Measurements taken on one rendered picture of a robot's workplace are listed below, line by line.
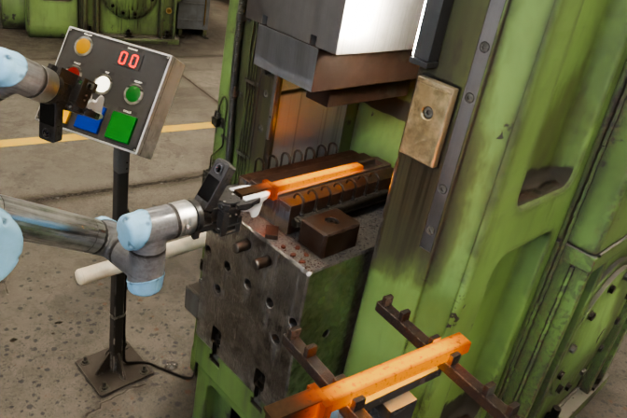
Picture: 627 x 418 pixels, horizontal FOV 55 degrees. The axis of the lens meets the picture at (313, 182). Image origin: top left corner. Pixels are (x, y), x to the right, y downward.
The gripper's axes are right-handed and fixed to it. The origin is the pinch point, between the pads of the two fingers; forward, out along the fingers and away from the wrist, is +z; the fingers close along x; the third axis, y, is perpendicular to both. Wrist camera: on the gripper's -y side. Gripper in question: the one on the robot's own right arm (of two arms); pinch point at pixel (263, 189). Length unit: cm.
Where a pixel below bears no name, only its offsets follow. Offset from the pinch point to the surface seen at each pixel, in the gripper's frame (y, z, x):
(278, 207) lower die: 3.7, 2.6, 3.3
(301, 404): -2, -38, 55
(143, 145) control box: 2.8, -10.1, -37.8
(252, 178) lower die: 2.5, 4.6, -9.7
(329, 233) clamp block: 2.5, 4.0, 19.2
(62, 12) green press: 74, 150, -469
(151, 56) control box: -18, -4, -47
